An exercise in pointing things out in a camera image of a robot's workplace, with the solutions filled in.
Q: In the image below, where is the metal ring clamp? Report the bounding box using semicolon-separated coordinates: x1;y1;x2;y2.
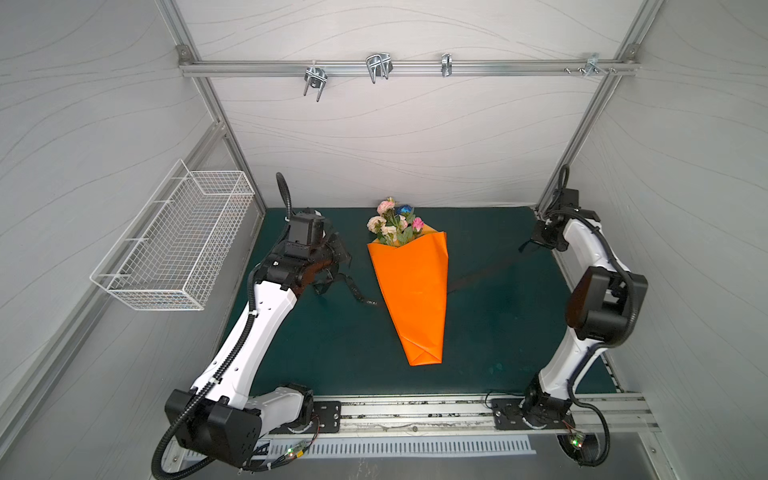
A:
441;53;453;78

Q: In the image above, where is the black printed ribbon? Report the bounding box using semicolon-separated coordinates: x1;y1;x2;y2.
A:
312;241;541;308

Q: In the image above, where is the left black cable conduit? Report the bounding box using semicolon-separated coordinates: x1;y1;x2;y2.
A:
239;431;322;473

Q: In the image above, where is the blue fake flower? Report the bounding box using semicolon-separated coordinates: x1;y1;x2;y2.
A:
397;205;413;217

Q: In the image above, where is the metal bracket clamp right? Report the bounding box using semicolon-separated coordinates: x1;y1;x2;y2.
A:
564;53;618;78

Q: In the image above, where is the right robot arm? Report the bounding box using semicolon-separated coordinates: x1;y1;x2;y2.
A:
520;188;648;429

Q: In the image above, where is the white wire basket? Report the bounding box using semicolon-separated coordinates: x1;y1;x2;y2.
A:
90;159;254;311

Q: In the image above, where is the aluminium front rail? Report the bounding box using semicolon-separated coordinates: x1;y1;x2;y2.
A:
166;392;661;443

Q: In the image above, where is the metal hook clamp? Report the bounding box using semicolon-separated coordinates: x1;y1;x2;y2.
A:
303;66;328;102
365;52;393;84

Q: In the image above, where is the metal hook clamp left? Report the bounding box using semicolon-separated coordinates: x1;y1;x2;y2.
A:
303;66;328;102

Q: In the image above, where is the orange wrapping paper sheet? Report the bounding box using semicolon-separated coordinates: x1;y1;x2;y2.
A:
368;226;449;366

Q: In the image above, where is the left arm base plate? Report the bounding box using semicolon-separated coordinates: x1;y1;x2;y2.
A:
271;401;342;435

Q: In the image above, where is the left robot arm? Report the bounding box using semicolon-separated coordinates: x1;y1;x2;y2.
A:
150;209;349;479

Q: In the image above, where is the white slotted cable duct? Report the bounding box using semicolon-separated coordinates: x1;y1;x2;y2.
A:
182;436;537;462

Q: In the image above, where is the aluminium crossbar rail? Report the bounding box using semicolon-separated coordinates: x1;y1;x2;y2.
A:
180;56;641;78

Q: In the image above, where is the magenta fake rose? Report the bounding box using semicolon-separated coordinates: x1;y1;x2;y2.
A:
411;217;424;233

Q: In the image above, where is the right black cable conduit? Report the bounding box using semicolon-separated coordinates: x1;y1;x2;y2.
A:
556;398;612;468

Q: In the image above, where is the green table mat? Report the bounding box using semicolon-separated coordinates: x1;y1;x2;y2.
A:
251;207;570;396

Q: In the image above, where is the light pink fake rose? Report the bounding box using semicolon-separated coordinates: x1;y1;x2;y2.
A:
377;197;399;226

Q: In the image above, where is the metal hook clamp middle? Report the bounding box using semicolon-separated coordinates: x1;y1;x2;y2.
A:
365;52;393;84

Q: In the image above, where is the black cable conduit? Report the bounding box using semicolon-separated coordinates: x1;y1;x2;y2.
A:
556;398;612;468
239;431;322;473

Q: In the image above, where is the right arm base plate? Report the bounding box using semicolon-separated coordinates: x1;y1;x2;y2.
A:
488;397;575;430

